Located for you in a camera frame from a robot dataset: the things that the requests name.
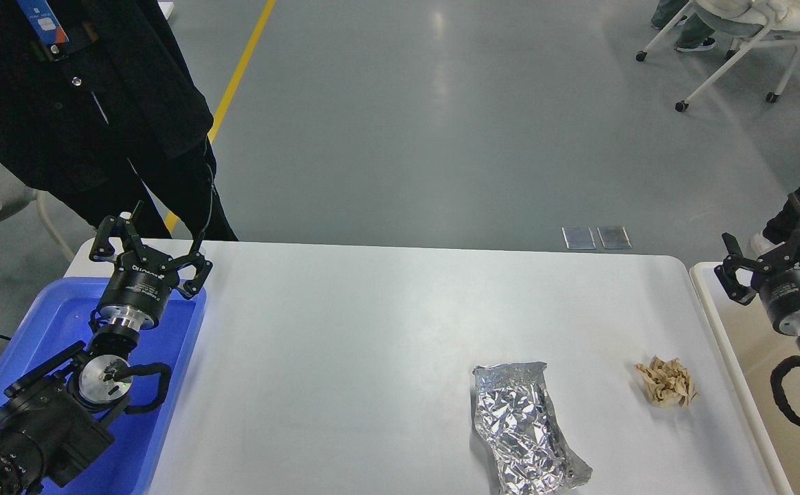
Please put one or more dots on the person feet by chair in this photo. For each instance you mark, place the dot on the person feet by chair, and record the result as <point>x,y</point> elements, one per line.
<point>695,35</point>

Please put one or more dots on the crumpled brown paper ball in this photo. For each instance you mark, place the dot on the crumpled brown paper ball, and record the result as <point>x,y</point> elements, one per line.
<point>667,383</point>

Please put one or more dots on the person in black clothes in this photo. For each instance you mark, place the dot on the person in black clothes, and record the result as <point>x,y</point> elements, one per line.
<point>98,108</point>

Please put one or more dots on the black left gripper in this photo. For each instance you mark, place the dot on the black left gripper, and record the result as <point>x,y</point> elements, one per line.
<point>137,287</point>

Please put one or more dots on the blue plastic tray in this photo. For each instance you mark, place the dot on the blue plastic tray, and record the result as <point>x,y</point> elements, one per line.
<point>59,317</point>

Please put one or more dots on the beige plastic bin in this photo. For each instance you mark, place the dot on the beige plastic bin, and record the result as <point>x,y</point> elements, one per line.
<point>751,349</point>

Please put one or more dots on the aluminium foil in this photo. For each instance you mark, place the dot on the aluminium foil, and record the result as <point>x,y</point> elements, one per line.
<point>515,416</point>

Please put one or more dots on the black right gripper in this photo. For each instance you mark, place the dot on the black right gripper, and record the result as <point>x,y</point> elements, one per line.
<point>779,288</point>

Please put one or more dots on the left metal floor plate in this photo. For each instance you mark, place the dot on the left metal floor plate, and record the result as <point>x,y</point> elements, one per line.
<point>578,238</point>

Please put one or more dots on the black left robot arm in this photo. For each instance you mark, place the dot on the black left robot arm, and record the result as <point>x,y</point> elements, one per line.
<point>55,421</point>

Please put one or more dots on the metal floor plate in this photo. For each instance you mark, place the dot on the metal floor plate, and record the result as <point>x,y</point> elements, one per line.
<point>578,238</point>
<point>614,237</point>

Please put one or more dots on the right metal floor plate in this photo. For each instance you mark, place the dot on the right metal floor plate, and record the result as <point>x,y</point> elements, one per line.
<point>614,237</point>

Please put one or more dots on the white rolling chair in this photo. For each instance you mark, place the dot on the white rolling chair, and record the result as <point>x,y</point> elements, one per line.
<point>752,24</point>

